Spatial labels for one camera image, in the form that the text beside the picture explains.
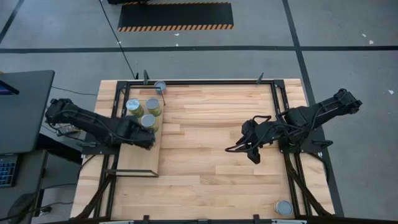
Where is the grey-lidded tin can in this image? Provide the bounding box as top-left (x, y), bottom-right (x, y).
top-left (273, 200), bottom-right (294, 217)

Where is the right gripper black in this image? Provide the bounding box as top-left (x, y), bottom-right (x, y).
top-left (245, 124), bottom-right (271, 165)

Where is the black aluminium table frame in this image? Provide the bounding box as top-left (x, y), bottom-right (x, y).
top-left (74, 70), bottom-right (335, 224)

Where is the thin floor cable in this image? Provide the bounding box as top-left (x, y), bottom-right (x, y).
top-left (51, 85), bottom-right (99, 96)

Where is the green Oranges-lettered tin can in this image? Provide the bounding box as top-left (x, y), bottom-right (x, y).
top-left (140, 113), bottom-right (160, 134)

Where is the wooden shelf with black legs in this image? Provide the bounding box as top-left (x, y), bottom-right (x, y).
top-left (104, 86), bottom-right (166, 178)

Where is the dark grey desk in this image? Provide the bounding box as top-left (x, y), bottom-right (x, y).
top-left (0, 70), bottom-right (56, 156)

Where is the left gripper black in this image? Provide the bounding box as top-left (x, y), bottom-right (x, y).
top-left (114, 119), bottom-right (156, 151)

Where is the dark rounded desk object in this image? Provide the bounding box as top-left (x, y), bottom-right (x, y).
top-left (6, 192), bottom-right (37, 223)

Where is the black equipment base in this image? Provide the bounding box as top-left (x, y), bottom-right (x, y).
top-left (107, 0), bottom-right (150, 5)

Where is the grey side desk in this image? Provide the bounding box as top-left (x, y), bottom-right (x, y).
top-left (0, 149), bottom-right (49, 224)

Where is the black keyboard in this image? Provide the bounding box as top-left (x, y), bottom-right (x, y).
top-left (0, 154), bottom-right (19, 189)

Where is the laptop screen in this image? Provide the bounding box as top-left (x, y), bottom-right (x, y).
top-left (0, 80), bottom-right (20, 96)

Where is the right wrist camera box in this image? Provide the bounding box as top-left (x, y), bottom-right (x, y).
top-left (241, 119), bottom-right (259, 138)

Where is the black floor cable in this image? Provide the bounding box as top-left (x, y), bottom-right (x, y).
top-left (98, 0), bottom-right (139, 80)

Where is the black hazard-striped floor mat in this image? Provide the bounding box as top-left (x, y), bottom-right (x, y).
top-left (117, 1), bottom-right (235, 33)

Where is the green Pea-lettered tin can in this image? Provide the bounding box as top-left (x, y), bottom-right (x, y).
top-left (145, 96), bottom-right (163, 118)
top-left (125, 98), bottom-right (146, 118)

